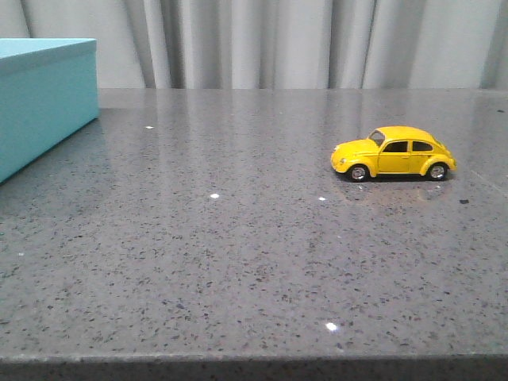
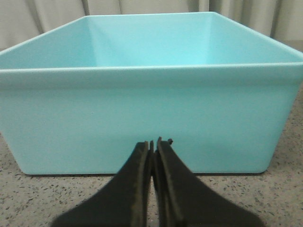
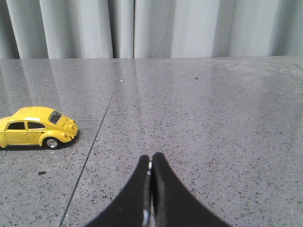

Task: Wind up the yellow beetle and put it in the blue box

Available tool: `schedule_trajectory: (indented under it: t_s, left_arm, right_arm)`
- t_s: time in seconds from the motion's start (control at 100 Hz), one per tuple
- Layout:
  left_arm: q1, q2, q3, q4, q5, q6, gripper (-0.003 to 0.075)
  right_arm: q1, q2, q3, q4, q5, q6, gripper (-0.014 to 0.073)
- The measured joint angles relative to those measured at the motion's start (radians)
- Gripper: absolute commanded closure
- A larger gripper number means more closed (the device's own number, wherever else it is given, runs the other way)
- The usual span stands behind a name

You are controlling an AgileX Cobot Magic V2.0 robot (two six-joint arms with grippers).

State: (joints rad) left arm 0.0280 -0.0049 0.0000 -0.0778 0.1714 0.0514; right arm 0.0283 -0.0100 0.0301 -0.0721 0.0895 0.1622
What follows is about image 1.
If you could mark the yellow beetle toy car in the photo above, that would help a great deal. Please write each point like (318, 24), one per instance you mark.
(393, 150)

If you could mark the turquoise blue storage box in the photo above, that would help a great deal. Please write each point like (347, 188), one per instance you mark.
(48, 91)

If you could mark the grey pleated curtain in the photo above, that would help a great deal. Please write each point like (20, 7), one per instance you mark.
(279, 44)

